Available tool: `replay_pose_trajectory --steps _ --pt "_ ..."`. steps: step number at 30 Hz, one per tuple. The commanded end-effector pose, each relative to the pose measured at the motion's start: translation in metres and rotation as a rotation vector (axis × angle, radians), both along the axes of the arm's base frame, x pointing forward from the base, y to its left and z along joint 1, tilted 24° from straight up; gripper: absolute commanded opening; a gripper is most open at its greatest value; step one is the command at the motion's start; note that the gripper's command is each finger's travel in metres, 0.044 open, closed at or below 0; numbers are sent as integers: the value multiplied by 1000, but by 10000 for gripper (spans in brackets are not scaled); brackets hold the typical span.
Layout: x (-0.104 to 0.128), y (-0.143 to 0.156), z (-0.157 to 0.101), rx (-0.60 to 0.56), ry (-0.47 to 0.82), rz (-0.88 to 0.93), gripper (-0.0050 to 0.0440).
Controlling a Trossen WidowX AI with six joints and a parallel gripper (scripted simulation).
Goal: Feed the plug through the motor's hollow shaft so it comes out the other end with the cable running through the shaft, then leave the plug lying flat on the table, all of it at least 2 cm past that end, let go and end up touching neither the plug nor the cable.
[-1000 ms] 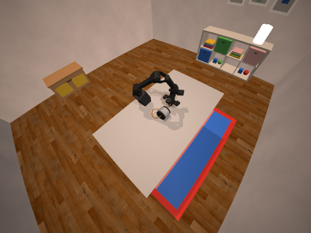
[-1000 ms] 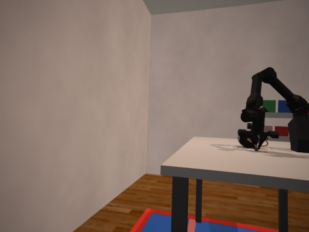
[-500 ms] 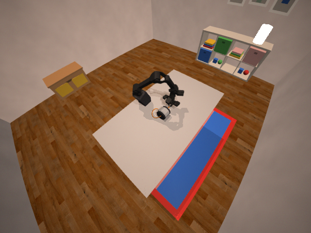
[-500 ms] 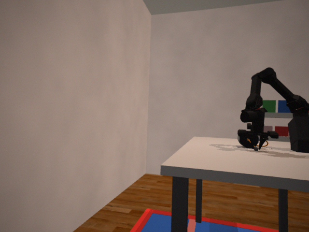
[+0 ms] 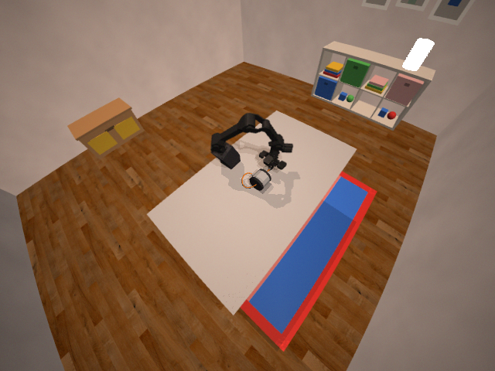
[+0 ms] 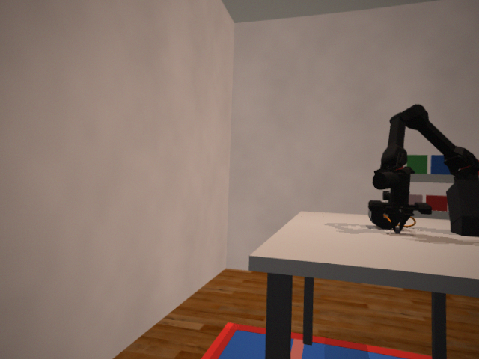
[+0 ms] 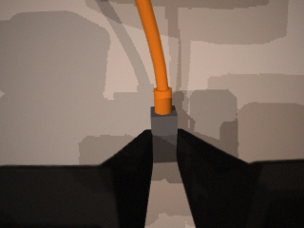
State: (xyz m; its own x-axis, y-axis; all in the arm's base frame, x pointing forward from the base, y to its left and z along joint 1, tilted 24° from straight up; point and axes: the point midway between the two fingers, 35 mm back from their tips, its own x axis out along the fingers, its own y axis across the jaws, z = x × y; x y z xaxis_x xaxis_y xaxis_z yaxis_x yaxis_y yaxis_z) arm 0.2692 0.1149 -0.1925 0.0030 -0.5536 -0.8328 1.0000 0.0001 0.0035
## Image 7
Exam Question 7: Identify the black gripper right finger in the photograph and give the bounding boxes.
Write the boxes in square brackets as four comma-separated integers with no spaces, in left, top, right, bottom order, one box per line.
[177,129,304,228]

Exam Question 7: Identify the grey plug with orange cable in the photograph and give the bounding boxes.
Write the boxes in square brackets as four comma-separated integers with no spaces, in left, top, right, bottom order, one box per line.
[135,0,178,163]

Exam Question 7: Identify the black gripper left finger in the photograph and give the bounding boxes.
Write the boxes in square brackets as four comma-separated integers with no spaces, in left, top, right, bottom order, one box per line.
[0,129,153,228]

